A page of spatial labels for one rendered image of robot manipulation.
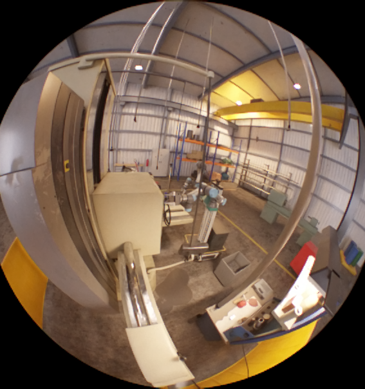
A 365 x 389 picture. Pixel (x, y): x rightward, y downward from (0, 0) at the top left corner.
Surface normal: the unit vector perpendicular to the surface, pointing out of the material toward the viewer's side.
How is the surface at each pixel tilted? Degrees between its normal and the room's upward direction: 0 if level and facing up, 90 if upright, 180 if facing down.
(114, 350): 0
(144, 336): 0
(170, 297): 0
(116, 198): 90
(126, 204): 90
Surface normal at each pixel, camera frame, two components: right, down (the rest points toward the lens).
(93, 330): 0.15, -0.92
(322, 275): -0.91, -0.11
